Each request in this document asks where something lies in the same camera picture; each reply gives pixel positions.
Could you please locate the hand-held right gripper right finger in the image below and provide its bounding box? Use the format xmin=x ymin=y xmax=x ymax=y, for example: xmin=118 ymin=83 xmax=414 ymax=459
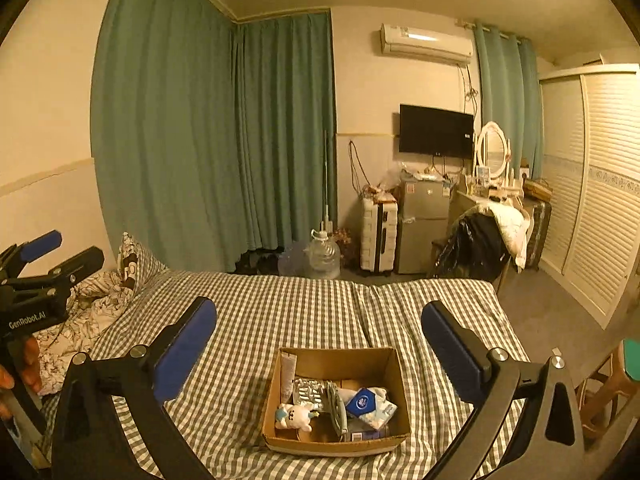
xmin=421 ymin=300 xmax=586 ymax=480

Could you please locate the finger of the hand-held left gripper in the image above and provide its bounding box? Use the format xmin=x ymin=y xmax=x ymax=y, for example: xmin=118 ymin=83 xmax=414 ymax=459
xmin=0 ymin=230 xmax=63 ymax=281
xmin=0 ymin=246 xmax=106 ymax=292

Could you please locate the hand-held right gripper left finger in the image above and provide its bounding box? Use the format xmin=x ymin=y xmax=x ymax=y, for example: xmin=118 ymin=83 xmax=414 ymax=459
xmin=50 ymin=296 xmax=218 ymax=480

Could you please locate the blue tissue packet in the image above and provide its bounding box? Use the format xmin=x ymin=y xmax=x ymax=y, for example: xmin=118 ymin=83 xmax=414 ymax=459
xmin=345 ymin=386 xmax=398 ymax=428

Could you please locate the cardboard box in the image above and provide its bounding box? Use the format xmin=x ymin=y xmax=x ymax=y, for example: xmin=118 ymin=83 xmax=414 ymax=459
xmin=261 ymin=346 xmax=412 ymax=458

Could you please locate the white tube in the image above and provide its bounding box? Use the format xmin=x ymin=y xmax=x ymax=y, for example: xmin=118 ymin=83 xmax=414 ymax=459
xmin=279 ymin=351 xmax=298 ymax=403

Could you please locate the bottle with purple label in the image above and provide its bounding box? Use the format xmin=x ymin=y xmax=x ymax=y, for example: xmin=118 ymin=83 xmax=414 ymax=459
xmin=345 ymin=422 xmax=393 ymax=443

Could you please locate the white plush toy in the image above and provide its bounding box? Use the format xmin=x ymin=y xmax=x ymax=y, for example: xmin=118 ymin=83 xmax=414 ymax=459
xmin=274 ymin=401 xmax=321 ymax=433

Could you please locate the person's left hand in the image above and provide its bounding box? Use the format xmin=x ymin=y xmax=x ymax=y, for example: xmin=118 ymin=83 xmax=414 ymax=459
xmin=0 ymin=337 xmax=43 ymax=418

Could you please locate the floral quilt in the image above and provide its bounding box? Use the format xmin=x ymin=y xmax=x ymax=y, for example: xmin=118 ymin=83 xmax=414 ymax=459
xmin=35 ymin=270 xmax=133 ymax=396

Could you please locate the checked pillow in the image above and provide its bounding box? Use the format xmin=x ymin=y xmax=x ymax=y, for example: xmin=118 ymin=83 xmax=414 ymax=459
xmin=116 ymin=232 xmax=168 ymax=291

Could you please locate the black jacket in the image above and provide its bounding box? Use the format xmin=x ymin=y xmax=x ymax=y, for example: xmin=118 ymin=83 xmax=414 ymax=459
xmin=432 ymin=210 xmax=511 ymax=281

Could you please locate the checked bed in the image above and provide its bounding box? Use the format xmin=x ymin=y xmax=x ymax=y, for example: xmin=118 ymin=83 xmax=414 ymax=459
xmin=37 ymin=270 xmax=533 ymax=480

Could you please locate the silver fridge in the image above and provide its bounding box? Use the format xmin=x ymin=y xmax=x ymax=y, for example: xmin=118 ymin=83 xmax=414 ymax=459
xmin=396 ymin=175 xmax=451 ymax=275

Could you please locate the bluish water jug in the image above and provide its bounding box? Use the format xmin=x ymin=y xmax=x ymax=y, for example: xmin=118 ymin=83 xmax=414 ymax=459
xmin=277 ymin=242 xmax=308 ymax=277

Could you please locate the white jacket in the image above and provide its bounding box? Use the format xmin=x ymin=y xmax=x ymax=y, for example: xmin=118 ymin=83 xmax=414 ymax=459
xmin=487 ymin=202 xmax=531 ymax=268

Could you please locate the white suitcase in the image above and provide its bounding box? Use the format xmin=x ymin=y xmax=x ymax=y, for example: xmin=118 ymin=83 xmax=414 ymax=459
xmin=359 ymin=195 xmax=399 ymax=275

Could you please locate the dark suitcase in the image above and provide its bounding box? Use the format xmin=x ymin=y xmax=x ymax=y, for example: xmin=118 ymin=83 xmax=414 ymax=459
xmin=525 ymin=199 xmax=552 ymax=272

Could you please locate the dressing table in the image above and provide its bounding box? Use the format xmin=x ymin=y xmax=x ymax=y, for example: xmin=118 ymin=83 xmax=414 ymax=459
xmin=450 ymin=187 xmax=526 ymax=221

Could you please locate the dried flower bunch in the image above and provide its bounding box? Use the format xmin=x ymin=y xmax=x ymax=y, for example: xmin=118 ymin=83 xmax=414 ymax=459
xmin=334 ymin=227 xmax=357 ymax=256

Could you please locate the clear water jug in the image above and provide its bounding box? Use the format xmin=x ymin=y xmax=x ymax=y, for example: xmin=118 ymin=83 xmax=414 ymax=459
xmin=305 ymin=228 xmax=342 ymax=279

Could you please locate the clear plastic bag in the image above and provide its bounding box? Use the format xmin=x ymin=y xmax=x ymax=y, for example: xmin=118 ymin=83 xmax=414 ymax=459
xmin=382 ymin=167 xmax=406 ymax=193

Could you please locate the wide green curtain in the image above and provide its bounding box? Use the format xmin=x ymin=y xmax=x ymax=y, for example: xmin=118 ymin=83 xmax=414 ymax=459
xmin=90 ymin=0 xmax=337 ymax=273

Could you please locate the wooden stool green seat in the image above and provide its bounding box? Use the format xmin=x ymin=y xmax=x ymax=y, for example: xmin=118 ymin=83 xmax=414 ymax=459
xmin=575 ymin=337 xmax=640 ymax=441

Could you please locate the wooden basket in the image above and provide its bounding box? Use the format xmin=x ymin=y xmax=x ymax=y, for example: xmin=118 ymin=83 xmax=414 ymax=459
xmin=522 ymin=177 xmax=553 ymax=201

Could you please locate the oval vanity mirror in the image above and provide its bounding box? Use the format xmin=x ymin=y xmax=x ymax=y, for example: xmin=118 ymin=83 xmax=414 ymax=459
xmin=472 ymin=121 xmax=512 ymax=181

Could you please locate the white pole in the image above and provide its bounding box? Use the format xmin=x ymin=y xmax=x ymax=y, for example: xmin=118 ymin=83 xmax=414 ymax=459
xmin=321 ymin=130 xmax=333 ymax=233

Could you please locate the black television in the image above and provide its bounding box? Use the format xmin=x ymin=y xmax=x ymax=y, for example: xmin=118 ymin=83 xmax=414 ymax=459
xmin=399 ymin=104 xmax=475 ymax=158

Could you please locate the white louvered wardrobe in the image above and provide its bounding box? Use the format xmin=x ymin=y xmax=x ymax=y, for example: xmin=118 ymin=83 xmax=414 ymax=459
xmin=537 ymin=62 xmax=640 ymax=331

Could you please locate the narrow green curtain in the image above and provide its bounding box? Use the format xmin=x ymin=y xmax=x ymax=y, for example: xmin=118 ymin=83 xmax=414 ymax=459
xmin=474 ymin=22 xmax=544 ymax=181

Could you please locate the white air conditioner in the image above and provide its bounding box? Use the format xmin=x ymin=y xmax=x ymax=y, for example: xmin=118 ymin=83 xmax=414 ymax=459
xmin=380 ymin=22 xmax=475 ymax=66

